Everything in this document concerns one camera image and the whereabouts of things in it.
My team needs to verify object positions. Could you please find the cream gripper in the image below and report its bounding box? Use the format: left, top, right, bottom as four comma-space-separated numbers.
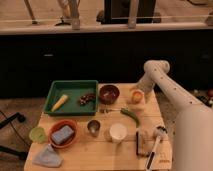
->
129, 89, 146, 110

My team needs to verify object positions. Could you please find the small orange apple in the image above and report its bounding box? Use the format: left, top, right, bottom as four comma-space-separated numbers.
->
132, 91, 143, 103

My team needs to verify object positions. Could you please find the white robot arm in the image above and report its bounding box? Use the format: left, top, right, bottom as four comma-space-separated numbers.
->
133, 60, 213, 171

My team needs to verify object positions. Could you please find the white paper cup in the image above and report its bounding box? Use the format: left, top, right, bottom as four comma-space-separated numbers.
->
109, 123, 127, 143

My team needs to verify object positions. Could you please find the small steel cup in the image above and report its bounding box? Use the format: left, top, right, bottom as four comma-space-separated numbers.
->
87, 120, 101, 137

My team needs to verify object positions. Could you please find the green chili pepper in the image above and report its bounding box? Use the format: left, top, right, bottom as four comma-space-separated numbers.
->
120, 108, 140, 127

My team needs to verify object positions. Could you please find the dark red bowl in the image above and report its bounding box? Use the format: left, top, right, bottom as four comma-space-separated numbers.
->
99, 85, 120, 105

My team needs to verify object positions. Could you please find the wooden folding table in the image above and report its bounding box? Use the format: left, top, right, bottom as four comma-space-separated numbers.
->
24, 84, 164, 171

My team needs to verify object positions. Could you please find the wooden scrub brush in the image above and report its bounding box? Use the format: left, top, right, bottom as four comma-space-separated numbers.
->
136, 129, 149, 157

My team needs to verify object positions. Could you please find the metal fork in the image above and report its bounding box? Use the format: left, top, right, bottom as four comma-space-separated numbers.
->
99, 108, 120, 113

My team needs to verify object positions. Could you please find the white dish brush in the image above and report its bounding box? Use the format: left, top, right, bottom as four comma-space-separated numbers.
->
145, 126, 167, 171

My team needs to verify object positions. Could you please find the dark red grape bunch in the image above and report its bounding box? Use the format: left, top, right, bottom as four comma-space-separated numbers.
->
78, 93, 96, 106

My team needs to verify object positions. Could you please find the green plastic tray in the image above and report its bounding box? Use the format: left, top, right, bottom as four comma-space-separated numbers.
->
43, 80, 98, 116

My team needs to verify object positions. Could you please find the yellow corn cob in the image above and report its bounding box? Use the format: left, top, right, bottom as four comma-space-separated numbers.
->
51, 94, 69, 112

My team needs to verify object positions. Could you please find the orange plastic bowl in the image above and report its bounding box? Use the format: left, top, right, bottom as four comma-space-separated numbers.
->
48, 119, 78, 149

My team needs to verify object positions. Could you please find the blue sponge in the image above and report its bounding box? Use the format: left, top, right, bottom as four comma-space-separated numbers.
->
51, 125, 74, 145

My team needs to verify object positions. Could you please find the light blue cloth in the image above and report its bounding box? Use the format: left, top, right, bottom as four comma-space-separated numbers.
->
32, 144, 63, 168

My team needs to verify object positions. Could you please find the black stand base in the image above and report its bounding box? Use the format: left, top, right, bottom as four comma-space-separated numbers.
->
0, 110, 28, 160

